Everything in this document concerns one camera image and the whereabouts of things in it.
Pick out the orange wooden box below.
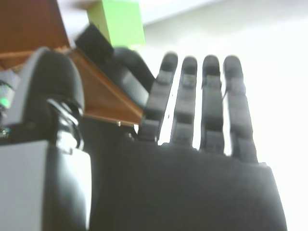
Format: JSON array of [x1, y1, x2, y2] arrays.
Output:
[[0, 0, 156, 127]]

